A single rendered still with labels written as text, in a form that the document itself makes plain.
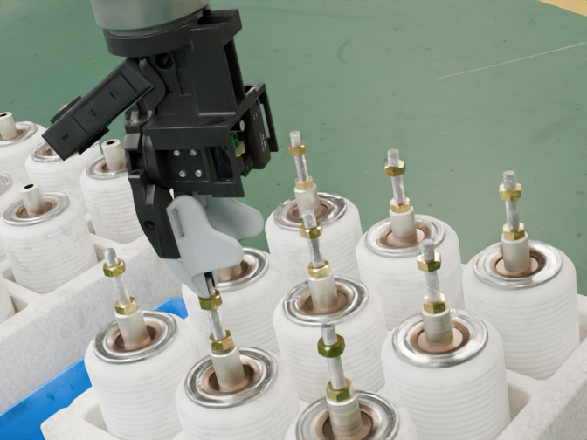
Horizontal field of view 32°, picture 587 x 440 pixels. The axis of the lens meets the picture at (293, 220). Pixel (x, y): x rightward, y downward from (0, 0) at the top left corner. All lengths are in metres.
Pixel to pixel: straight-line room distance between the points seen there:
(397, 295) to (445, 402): 0.17
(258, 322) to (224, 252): 0.23
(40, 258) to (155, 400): 0.33
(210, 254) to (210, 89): 0.13
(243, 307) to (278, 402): 0.15
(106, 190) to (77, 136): 0.48
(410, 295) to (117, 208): 0.42
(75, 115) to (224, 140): 0.12
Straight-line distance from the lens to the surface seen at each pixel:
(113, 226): 1.22
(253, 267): 0.94
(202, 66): 0.65
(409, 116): 1.83
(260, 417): 0.78
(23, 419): 1.11
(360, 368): 0.87
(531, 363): 0.89
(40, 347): 1.14
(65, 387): 1.13
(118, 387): 0.87
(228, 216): 0.75
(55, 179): 1.30
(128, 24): 0.64
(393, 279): 0.92
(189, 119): 0.67
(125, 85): 0.68
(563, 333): 0.89
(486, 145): 1.69
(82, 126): 0.72
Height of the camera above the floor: 0.73
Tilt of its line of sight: 28 degrees down
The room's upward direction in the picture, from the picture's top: 12 degrees counter-clockwise
